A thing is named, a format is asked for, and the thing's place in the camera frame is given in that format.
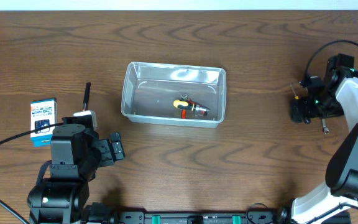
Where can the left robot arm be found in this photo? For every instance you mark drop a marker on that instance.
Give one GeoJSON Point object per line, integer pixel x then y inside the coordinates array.
{"type": "Point", "coordinates": [62, 187]}

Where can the clear plastic container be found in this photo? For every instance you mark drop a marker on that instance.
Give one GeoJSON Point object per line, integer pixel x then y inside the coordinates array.
{"type": "Point", "coordinates": [150, 89]}

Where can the blue white screwdriver box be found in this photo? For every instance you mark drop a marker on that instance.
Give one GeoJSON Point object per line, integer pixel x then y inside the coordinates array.
{"type": "Point", "coordinates": [43, 114]}

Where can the small claw hammer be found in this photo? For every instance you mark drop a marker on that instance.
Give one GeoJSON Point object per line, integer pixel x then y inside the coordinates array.
{"type": "Point", "coordinates": [86, 96]}

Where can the slim yellow black screwdriver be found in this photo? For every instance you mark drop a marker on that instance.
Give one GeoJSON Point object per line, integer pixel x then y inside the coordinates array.
{"type": "Point", "coordinates": [292, 86]}

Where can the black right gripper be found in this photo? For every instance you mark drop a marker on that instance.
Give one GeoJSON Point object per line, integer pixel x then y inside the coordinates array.
{"type": "Point", "coordinates": [307, 112]}

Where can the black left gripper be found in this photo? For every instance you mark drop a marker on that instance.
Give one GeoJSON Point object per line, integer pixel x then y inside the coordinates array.
{"type": "Point", "coordinates": [106, 156]}

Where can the small silver wrench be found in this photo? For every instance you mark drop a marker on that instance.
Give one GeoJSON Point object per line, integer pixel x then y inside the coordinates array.
{"type": "Point", "coordinates": [325, 129]}

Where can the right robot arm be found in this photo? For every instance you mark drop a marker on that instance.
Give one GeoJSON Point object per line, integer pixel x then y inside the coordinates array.
{"type": "Point", "coordinates": [334, 95]}

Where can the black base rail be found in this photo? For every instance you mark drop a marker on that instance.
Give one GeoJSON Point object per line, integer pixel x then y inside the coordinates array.
{"type": "Point", "coordinates": [197, 218]}

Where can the stubby yellow black screwdriver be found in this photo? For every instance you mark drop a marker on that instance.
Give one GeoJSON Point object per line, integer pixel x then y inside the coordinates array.
{"type": "Point", "coordinates": [189, 106]}

